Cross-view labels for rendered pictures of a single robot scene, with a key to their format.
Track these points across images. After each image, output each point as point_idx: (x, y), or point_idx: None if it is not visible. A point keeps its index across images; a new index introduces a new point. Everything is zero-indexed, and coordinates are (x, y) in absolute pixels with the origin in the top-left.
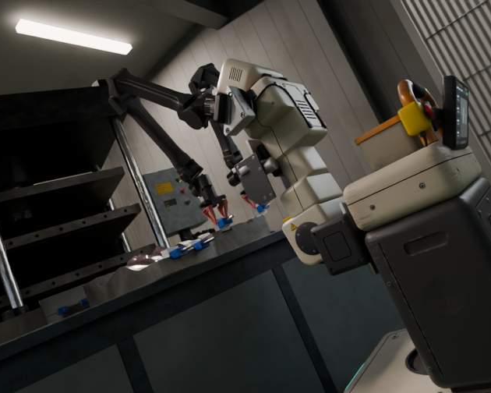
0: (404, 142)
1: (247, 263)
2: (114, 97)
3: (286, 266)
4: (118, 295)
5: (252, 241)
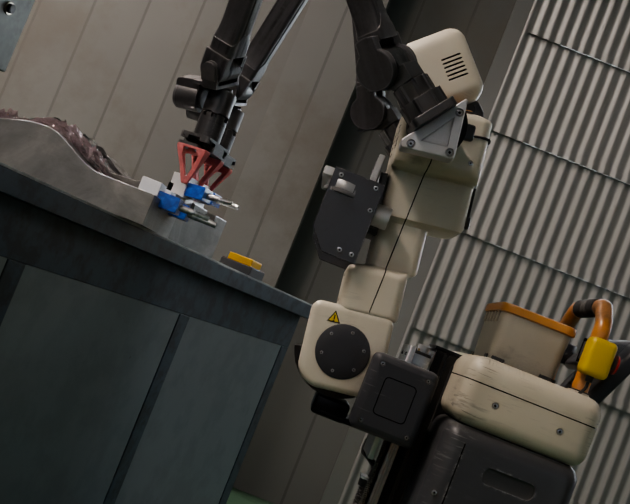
0: (549, 358)
1: (172, 280)
2: None
3: (191, 325)
4: (80, 198)
5: (211, 258)
